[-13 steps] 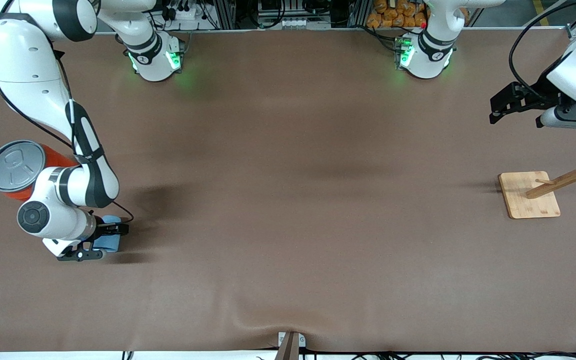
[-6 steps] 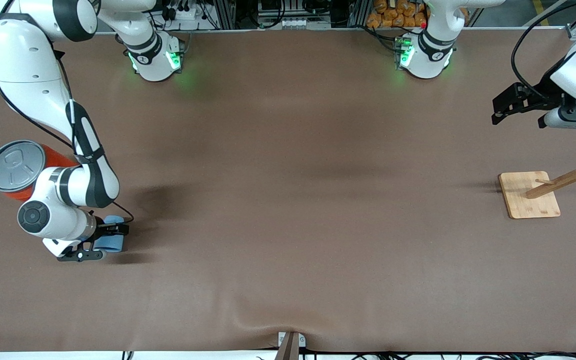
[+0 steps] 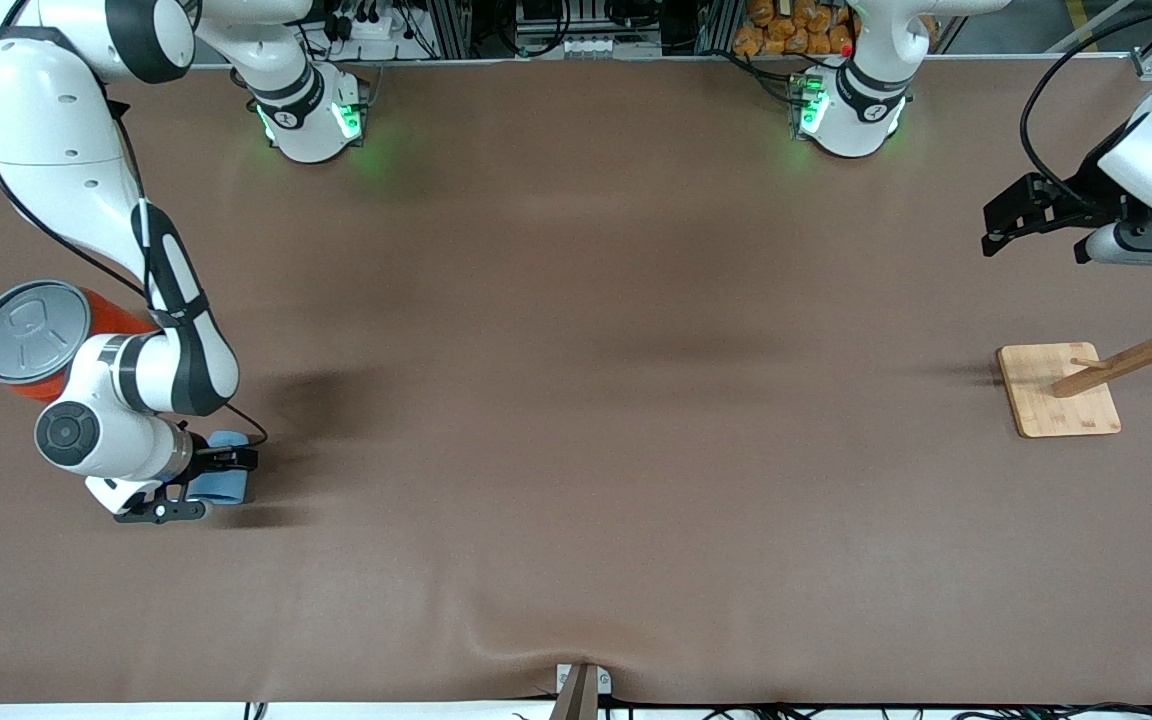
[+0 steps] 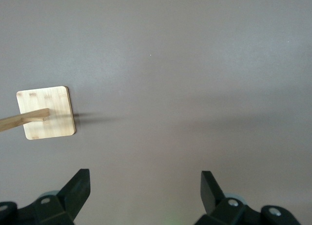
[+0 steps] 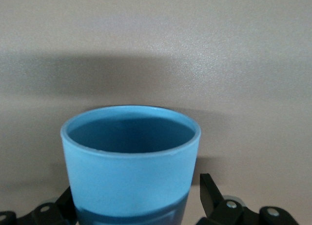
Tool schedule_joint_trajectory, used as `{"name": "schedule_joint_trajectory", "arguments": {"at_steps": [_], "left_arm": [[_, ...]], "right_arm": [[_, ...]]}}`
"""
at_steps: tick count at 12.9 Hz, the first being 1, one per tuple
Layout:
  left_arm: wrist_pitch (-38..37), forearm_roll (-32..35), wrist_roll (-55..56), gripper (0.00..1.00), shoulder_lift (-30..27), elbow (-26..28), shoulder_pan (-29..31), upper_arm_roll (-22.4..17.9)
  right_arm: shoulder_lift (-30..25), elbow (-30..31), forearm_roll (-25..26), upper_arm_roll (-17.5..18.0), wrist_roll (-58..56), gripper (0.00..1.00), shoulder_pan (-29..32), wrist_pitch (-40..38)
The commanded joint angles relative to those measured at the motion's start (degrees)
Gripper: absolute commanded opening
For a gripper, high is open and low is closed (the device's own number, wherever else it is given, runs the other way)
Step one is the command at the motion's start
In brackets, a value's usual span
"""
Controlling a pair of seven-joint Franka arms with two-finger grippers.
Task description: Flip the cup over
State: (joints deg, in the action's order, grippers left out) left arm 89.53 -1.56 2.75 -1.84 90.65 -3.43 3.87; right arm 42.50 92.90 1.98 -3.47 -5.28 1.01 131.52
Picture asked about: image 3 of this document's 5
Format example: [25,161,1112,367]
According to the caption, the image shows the black equipment rack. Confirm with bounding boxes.
[416,0,737,59]

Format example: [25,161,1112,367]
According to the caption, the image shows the wooden cup rack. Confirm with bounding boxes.
[997,275,1152,439]

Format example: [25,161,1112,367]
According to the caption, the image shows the long white socket strip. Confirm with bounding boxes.
[514,35,664,59]

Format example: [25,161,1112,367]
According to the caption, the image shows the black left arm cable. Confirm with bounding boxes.
[1021,0,1152,201]

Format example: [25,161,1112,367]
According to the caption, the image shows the brown table mat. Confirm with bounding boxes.
[0,55,1152,706]

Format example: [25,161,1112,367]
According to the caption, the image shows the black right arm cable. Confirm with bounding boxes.
[0,60,269,446]

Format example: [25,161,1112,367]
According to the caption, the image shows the orange snack bag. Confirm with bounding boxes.
[733,0,857,57]

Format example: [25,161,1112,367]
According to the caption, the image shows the brown wooden bar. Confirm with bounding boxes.
[548,665,602,720]

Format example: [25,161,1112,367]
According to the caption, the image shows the grey metal bracket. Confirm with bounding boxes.
[556,663,613,696]

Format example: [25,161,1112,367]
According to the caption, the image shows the light blue plastic cup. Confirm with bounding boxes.
[186,430,252,504]

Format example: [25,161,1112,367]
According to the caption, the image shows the white power strip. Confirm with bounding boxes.
[334,8,407,41]

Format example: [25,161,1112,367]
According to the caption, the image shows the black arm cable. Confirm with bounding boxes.
[0,60,269,446]
[1021,0,1152,201]

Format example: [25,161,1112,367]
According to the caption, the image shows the orange can with grey lid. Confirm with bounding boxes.
[0,280,157,403]

